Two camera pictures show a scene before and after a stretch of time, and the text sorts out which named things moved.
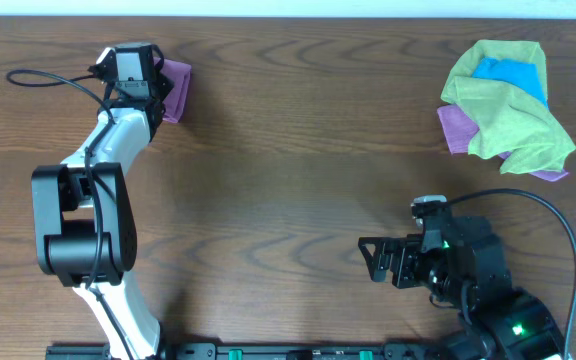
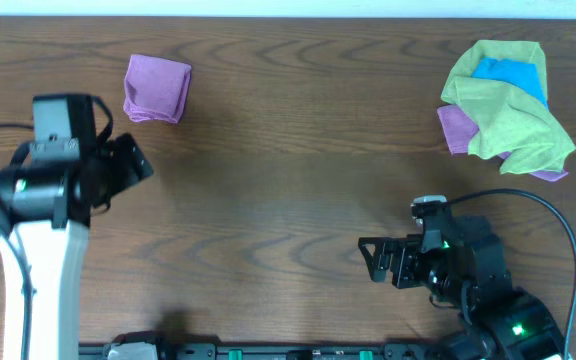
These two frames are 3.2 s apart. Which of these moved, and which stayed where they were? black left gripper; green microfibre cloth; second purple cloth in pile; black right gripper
Moved: black left gripper
Stayed: green microfibre cloth; black right gripper; second purple cloth in pile
